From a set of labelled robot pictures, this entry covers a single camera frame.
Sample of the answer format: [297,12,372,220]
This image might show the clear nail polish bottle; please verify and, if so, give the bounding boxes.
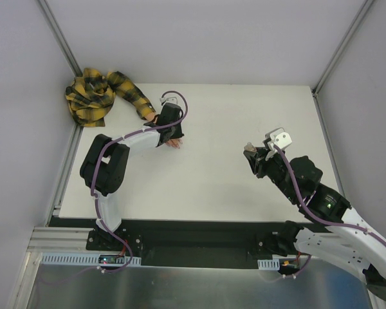
[244,142,257,152]

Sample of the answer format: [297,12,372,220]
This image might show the aluminium rail left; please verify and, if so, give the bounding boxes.
[28,227,91,252]

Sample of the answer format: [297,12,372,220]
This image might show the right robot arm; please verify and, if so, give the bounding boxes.
[243,144,386,302]

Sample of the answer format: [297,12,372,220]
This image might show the aluminium frame post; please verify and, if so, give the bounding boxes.
[36,0,82,77]
[311,0,377,98]

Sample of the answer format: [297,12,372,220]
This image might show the mannequin hand with painted nails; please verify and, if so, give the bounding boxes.
[146,114,185,151]

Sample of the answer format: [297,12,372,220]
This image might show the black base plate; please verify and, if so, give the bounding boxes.
[50,217,286,269]

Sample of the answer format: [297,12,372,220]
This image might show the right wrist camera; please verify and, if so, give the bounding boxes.
[263,127,293,161]

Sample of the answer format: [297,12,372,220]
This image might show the yellow plaid shirt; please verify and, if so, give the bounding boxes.
[65,68,156,127]

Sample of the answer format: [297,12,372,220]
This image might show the right white cable duct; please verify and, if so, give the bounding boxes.
[257,257,302,270]

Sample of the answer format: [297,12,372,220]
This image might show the aluminium frame post left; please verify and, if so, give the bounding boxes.
[36,0,82,77]

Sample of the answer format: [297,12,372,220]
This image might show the left white cable duct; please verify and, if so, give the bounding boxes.
[41,252,142,267]

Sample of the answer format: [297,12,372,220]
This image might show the aluminium frame post right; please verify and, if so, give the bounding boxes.
[311,0,377,98]

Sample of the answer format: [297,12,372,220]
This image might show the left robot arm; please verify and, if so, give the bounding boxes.
[80,102,184,250]

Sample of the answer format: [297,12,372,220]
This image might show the white cable duct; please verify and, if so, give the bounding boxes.
[257,257,302,270]
[41,252,142,267]

